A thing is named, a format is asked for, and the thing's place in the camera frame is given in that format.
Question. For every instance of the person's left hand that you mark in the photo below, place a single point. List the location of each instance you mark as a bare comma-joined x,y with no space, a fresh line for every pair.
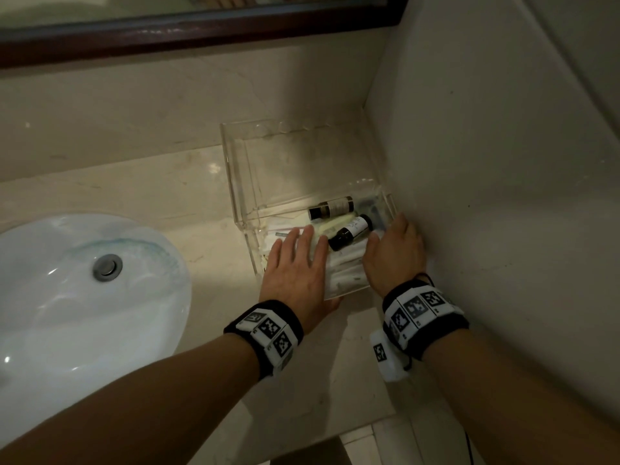
295,278

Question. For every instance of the person's right hand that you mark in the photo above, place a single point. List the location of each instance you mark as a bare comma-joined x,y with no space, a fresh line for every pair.
395,259

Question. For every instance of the person's left thumb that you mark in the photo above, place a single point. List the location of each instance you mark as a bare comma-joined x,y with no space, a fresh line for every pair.
332,301

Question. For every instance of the person's left little finger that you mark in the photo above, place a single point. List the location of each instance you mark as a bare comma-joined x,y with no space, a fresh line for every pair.
274,254

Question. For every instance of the person's left middle finger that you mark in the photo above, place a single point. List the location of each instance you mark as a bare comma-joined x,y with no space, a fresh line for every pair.
307,239

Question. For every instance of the person's right thumb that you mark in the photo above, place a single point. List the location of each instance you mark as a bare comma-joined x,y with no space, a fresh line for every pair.
372,244

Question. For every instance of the clear acrylic box with lid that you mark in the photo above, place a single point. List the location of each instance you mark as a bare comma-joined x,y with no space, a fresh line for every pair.
290,169

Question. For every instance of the person's right forearm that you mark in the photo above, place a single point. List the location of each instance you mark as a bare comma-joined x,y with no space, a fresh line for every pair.
523,401

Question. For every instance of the person's left forearm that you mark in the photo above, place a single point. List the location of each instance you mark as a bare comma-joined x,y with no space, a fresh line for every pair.
145,406

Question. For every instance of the black bottle with white label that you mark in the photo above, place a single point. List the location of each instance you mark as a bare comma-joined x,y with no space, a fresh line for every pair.
351,231

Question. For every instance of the pale yellow tube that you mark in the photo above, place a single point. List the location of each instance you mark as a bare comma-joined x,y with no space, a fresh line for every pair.
334,226

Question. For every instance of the white toiletry packets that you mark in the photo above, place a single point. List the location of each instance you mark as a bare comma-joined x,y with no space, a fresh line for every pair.
346,271

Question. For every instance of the brown bottle with beige label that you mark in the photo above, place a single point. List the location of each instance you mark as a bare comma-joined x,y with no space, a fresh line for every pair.
332,208

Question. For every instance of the black left wristband with markers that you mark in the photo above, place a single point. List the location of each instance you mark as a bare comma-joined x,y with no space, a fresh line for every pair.
269,334

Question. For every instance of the black wristband with markers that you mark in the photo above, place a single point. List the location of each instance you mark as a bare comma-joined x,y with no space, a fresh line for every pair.
421,314
269,334

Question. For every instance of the black right wristband with markers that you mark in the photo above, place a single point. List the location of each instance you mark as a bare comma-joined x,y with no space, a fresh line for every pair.
421,314

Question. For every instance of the metal sink drain stopper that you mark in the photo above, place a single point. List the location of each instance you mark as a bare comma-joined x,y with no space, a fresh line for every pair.
107,266

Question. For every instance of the white ceramic sink basin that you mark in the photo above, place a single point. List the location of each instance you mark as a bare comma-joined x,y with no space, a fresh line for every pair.
72,324

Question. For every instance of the mirror with dark wood frame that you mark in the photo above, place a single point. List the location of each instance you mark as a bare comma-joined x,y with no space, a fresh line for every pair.
193,24

